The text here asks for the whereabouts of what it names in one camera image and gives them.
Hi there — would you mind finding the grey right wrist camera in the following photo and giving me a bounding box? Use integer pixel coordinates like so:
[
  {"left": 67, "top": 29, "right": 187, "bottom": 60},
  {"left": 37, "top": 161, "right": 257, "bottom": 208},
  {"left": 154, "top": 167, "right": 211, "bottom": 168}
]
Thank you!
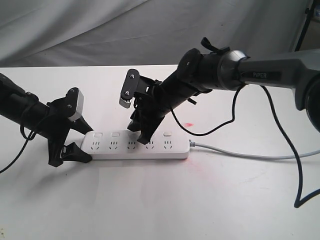
[{"left": 119, "top": 68, "right": 140, "bottom": 109}]

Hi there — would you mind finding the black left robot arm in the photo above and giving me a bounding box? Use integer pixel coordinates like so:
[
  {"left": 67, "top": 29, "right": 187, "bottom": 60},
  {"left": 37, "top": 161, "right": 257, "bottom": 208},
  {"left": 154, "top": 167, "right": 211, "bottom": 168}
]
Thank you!
[{"left": 0, "top": 74, "right": 93, "bottom": 167}]

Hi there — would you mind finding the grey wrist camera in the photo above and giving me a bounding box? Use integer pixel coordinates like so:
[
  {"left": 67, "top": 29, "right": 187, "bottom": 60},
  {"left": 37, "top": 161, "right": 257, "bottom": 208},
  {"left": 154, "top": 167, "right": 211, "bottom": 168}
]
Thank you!
[
  {"left": 119, "top": 68, "right": 140, "bottom": 109},
  {"left": 68, "top": 90, "right": 84, "bottom": 122}
]

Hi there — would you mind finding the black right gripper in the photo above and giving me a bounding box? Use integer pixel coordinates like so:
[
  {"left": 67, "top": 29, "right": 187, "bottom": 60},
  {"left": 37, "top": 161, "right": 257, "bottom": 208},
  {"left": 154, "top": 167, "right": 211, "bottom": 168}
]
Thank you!
[{"left": 127, "top": 75, "right": 168, "bottom": 145}]

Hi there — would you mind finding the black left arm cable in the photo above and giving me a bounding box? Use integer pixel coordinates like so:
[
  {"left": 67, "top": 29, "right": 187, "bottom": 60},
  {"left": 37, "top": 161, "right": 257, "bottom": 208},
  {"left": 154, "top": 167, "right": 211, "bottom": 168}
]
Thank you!
[{"left": 0, "top": 102, "right": 51, "bottom": 174}]

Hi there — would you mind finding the grey power cable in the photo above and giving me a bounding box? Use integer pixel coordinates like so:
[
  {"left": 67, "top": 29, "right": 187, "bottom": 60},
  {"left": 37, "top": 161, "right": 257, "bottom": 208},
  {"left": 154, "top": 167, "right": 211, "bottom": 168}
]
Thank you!
[{"left": 187, "top": 138, "right": 320, "bottom": 161}]

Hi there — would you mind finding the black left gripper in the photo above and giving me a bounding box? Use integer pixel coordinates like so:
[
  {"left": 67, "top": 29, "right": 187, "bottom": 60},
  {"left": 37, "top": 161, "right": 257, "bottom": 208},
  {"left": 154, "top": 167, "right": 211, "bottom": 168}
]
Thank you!
[{"left": 43, "top": 87, "right": 93, "bottom": 167}]

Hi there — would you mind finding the black tripod stand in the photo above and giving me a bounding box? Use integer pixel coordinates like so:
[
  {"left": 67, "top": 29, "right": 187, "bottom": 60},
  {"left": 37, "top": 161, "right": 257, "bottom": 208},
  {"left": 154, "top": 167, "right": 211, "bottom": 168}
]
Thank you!
[{"left": 292, "top": 0, "right": 317, "bottom": 52}]

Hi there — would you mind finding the white five-socket power strip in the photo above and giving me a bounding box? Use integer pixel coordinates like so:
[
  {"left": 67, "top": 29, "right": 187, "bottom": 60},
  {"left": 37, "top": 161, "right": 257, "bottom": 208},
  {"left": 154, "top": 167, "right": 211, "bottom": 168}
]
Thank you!
[{"left": 81, "top": 130, "right": 190, "bottom": 161}]

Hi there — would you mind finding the grey backdrop cloth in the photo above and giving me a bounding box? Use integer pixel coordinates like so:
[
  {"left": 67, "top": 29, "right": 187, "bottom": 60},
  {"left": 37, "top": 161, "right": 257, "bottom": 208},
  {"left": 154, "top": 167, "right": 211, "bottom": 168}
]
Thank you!
[{"left": 0, "top": 0, "right": 311, "bottom": 67}]

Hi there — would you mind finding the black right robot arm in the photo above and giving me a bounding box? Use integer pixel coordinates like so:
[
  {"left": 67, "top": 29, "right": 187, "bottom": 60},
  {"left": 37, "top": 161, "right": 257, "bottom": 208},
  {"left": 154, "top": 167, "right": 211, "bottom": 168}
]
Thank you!
[{"left": 119, "top": 38, "right": 320, "bottom": 144}]

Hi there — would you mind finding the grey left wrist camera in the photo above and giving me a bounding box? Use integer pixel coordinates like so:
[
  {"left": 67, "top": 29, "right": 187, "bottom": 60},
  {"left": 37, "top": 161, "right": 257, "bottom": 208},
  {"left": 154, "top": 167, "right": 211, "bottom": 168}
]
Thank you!
[{"left": 68, "top": 90, "right": 84, "bottom": 122}]

